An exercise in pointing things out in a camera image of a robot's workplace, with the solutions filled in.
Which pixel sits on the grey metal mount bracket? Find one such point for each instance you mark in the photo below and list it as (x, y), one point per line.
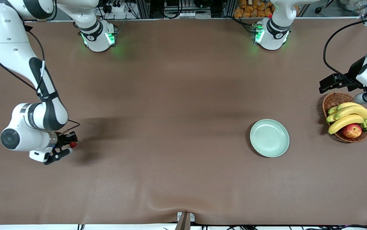
(179, 217)

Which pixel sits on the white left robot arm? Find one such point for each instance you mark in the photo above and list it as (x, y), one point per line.
(276, 32)

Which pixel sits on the brown upright pole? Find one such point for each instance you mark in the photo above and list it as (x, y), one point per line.
(183, 223)

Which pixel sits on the orange bread rolls bag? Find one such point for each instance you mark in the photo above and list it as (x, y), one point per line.
(250, 9)

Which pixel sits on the white power strip with plugs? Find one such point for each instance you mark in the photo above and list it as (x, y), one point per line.
(116, 9)

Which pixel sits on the yellow banana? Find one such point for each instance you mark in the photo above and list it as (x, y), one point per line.
(346, 104)
(345, 121)
(330, 118)
(332, 110)
(354, 110)

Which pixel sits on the aluminium frame post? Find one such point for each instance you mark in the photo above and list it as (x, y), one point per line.
(230, 8)
(142, 9)

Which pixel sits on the red toy strawberry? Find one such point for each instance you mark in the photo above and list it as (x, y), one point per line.
(73, 145)

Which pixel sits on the long white power strip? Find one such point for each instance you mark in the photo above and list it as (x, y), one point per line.
(193, 15)

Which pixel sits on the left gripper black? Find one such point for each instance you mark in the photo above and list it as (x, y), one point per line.
(353, 72)

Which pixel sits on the large table cover mat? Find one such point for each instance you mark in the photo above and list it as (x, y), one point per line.
(170, 95)

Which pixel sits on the red yellow apple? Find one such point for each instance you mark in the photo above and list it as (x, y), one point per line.
(352, 131)

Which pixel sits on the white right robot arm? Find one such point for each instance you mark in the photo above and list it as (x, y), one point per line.
(4, 32)

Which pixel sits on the brown wicker basket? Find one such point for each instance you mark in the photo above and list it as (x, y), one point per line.
(335, 99)

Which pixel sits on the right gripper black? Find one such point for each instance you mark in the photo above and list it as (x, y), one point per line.
(61, 140)

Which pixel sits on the light green round plate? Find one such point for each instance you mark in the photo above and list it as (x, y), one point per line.
(269, 139)

